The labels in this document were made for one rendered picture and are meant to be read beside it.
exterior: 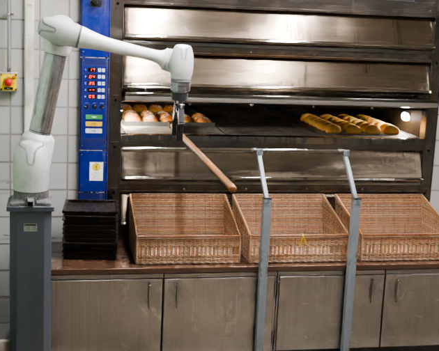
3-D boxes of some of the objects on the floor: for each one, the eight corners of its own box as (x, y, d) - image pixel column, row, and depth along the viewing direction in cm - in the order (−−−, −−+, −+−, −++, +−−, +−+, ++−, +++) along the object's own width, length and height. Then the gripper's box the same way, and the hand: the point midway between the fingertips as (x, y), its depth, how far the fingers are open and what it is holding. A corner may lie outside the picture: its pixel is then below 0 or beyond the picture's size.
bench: (42, 338, 497) (42, 239, 486) (437, 326, 545) (446, 236, 534) (42, 379, 443) (42, 270, 432) (481, 362, 491) (491, 263, 480)
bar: (117, 359, 473) (122, 145, 450) (341, 351, 498) (356, 147, 476) (122, 384, 442) (128, 155, 420) (359, 374, 468) (377, 158, 445)
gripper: (168, 88, 408) (165, 133, 412) (175, 94, 384) (172, 142, 388) (184, 88, 409) (180, 134, 414) (192, 95, 385) (189, 143, 390)
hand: (177, 135), depth 401 cm, fingers open, 13 cm apart
